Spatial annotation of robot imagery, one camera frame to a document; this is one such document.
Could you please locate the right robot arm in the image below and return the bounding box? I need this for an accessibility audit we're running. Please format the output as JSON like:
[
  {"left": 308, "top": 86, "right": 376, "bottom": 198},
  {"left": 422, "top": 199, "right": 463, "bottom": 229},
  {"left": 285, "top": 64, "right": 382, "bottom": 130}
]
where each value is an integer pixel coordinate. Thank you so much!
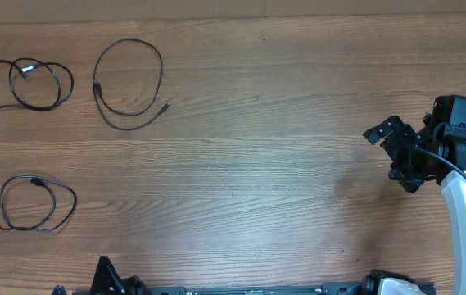
[{"left": 363, "top": 94, "right": 466, "bottom": 294}]

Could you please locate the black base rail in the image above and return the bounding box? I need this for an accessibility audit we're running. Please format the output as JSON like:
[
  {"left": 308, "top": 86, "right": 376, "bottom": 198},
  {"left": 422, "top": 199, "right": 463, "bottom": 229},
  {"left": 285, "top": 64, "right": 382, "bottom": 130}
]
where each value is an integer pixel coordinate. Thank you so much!
[{"left": 94, "top": 282, "right": 360, "bottom": 295}]

